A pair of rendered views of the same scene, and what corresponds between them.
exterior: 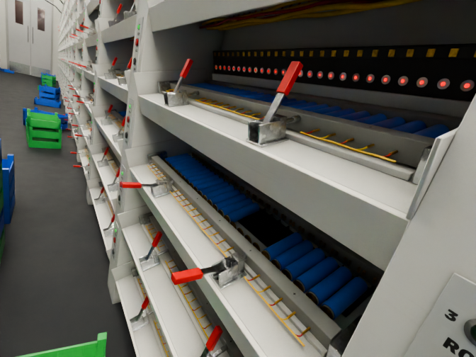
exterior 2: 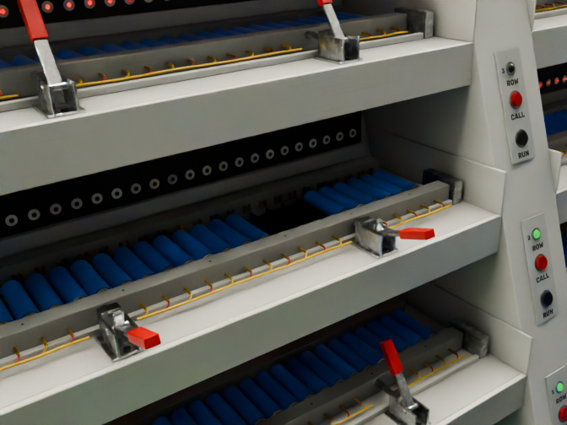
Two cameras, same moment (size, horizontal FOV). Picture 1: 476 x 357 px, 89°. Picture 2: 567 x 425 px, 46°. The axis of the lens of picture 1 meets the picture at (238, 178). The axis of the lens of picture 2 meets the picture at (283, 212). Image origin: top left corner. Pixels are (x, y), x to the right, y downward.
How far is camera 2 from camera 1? 0.68 m
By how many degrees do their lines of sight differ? 79
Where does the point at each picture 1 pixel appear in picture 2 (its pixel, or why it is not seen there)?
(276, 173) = (394, 72)
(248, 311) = not seen: hidden behind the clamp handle
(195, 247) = (324, 275)
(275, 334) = (440, 223)
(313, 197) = (427, 69)
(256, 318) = not seen: hidden behind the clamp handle
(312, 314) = (429, 189)
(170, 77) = not seen: outside the picture
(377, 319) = (489, 104)
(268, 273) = (386, 205)
